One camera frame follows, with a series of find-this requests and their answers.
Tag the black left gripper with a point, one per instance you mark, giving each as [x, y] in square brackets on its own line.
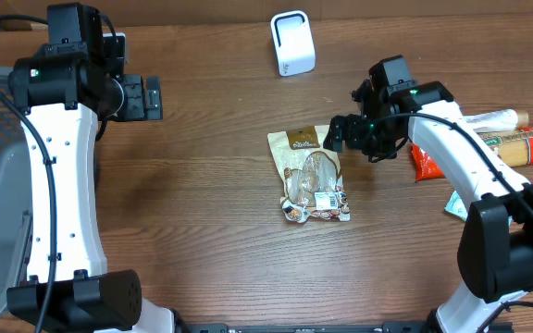
[138, 98]

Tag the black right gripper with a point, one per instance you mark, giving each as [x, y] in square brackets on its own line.
[349, 128]

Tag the brown snack pouch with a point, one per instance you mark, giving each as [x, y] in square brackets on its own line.
[311, 175]

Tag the light blue snack packet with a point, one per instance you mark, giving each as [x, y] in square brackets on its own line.
[455, 206]

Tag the white tube with gold cap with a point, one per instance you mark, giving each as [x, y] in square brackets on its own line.
[502, 120]

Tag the orange pasta package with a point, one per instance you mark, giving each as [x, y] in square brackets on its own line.
[513, 147]

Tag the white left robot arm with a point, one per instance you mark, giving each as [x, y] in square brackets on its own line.
[67, 93]

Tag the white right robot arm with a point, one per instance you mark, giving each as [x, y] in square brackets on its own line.
[495, 253]

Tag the white barcode scanner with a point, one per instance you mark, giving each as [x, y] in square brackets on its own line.
[293, 43]

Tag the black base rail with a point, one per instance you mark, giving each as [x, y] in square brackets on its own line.
[388, 327]

